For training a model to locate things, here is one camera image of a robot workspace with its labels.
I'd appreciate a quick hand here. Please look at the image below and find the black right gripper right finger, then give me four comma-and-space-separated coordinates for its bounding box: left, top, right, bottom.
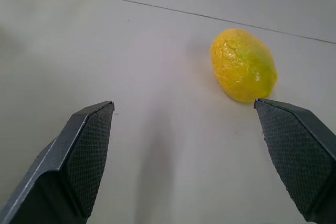
254, 98, 336, 224

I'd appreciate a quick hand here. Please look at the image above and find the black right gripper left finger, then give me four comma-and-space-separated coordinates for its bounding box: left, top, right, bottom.
0, 100, 116, 224

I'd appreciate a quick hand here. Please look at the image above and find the yellow lemon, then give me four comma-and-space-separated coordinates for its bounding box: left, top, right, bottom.
209, 27, 278, 103

